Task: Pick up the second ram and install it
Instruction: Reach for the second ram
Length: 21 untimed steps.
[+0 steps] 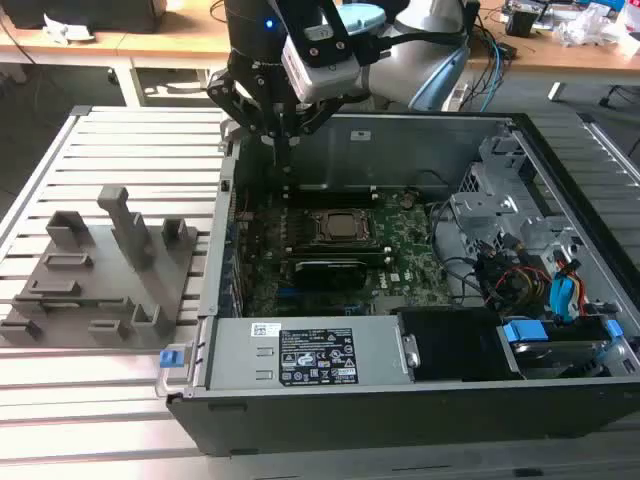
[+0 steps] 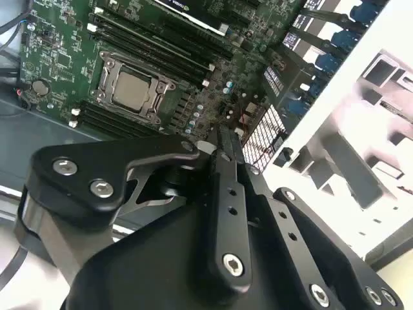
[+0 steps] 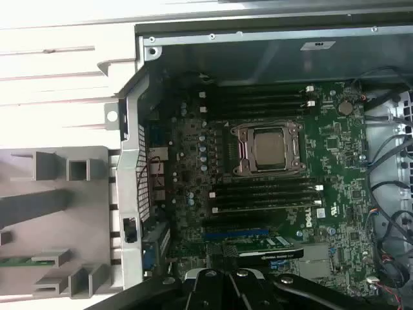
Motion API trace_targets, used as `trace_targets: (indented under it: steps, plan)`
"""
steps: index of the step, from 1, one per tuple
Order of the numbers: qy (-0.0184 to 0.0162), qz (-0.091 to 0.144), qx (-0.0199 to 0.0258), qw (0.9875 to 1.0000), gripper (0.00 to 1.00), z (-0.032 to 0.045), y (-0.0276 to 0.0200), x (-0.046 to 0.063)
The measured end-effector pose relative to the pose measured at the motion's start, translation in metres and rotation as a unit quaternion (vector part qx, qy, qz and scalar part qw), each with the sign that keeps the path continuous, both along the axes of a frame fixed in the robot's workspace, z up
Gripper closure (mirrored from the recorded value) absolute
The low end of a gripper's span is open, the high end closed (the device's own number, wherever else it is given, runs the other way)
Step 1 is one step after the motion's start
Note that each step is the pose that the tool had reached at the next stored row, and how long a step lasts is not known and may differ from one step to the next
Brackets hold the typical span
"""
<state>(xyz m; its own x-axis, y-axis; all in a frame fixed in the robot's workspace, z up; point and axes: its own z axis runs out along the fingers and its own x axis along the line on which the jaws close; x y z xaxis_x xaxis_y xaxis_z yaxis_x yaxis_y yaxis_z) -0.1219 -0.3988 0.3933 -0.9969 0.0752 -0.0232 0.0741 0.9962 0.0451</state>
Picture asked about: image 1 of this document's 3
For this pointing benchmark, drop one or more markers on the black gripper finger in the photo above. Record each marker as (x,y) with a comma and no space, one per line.
(250,112)
(315,117)

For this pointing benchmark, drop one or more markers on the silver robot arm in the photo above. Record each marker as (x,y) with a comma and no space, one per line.
(410,65)

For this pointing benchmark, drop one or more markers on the black RAM slots white clips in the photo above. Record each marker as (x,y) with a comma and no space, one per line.
(340,251)
(330,196)

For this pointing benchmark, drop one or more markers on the wooden desk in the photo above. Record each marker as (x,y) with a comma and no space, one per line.
(175,45)

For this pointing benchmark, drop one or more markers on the silver CPU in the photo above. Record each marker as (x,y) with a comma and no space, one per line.
(345,225)

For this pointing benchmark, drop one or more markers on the round coin battery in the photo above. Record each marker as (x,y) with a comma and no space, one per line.
(407,202)

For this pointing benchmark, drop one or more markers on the green motherboard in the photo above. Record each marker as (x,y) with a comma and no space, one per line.
(400,250)

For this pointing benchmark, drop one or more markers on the black graphics card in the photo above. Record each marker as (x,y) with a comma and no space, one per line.
(330,277)

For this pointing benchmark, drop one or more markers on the large black case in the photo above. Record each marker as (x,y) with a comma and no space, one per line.
(75,12)

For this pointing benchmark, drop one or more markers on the white crumpled paper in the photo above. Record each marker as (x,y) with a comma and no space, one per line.
(65,30)

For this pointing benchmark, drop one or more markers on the silver metal drive cage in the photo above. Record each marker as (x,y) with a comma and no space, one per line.
(480,215)

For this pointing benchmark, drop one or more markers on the grey parts rack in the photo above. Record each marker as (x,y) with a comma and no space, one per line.
(115,280)

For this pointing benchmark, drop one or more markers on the small black box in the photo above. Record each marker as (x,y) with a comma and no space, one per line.
(520,21)

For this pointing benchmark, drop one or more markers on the black power supply label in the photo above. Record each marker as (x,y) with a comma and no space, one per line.
(317,357)

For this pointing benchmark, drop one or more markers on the grey power supply unit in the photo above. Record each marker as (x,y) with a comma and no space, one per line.
(240,360)

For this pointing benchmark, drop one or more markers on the blue case latch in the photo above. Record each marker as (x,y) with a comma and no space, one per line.
(169,359)

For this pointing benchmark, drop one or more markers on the white crumpled plastic bag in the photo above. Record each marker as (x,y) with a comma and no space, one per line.
(585,25)

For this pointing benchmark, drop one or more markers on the black open PC case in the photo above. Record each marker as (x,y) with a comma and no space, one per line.
(350,425)

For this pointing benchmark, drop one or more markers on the hard disk in blue carrier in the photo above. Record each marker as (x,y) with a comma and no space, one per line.
(550,345)

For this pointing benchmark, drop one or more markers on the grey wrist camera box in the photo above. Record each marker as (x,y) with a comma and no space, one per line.
(325,75)

